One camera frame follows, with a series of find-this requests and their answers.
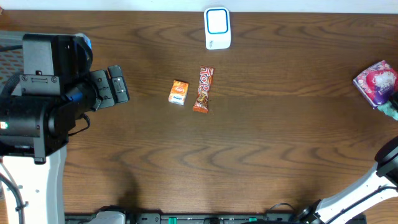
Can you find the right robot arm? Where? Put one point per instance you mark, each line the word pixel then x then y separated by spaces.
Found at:
pixel 377 185

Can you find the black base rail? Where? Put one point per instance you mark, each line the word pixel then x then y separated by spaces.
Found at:
pixel 114 214

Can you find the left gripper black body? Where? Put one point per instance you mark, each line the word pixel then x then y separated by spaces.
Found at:
pixel 104 90

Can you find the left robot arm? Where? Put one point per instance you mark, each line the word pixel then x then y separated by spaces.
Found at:
pixel 39 109

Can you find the teal snack packet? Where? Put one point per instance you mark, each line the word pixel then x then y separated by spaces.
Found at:
pixel 388 109

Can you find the orange Top chocolate bar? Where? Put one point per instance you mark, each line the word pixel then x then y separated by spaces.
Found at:
pixel 205 83

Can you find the red purple snack packet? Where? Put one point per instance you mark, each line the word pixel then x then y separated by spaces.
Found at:
pixel 377 83

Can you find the small orange box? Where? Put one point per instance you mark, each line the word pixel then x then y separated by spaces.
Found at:
pixel 178 92

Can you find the white barcode scanner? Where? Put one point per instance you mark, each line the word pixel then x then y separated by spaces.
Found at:
pixel 217 28

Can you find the dark grey plastic basket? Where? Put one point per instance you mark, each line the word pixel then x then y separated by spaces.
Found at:
pixel 11 60

